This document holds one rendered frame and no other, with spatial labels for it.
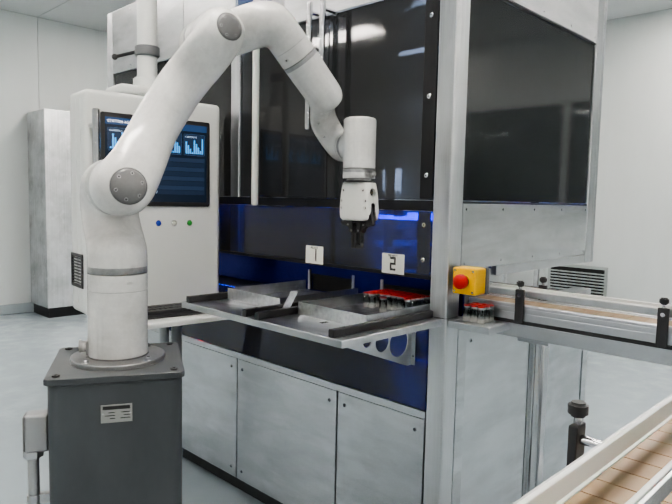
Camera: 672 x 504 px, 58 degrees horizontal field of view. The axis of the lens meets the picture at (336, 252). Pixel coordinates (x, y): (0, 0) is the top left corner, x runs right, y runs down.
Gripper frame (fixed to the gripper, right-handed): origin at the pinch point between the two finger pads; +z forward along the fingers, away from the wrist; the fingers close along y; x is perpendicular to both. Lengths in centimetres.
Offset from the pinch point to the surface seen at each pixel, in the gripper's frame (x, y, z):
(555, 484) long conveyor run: 70, -84, 14
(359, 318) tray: 2.4, -3.4, 19.8
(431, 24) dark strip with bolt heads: -24, -4, -59
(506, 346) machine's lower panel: -59, -13, 35
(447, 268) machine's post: -23.5, -12.6, 7.9
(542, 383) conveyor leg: -38, -35, 39
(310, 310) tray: 2.0, 15.0, 20.4
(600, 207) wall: -486, 115, -8
